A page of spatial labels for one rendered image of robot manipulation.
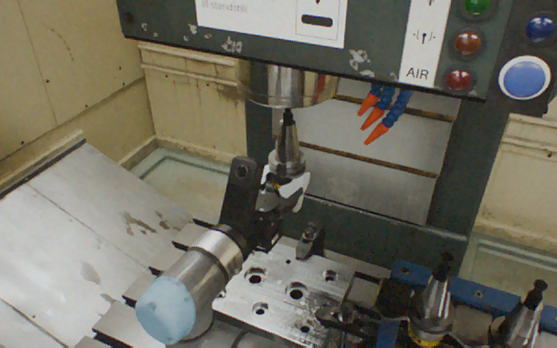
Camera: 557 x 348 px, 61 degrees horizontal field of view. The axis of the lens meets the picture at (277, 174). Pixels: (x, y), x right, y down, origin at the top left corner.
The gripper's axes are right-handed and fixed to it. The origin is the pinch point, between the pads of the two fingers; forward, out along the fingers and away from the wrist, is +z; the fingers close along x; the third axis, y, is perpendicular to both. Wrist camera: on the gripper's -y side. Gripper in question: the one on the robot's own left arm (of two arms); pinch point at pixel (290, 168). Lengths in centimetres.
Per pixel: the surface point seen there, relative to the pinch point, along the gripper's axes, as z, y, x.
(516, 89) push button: -19.5, -30.6, 31.0
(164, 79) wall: 73, 35, -98
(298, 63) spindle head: -20.3, -29.2, 11.8
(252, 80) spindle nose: -8.8, -19.8, -1.3
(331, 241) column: 43, 58, -8
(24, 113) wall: 14, 23, -103
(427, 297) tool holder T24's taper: -12.5, 4.0, 28.3
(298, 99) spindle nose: -6.9, -17.6, 5.0
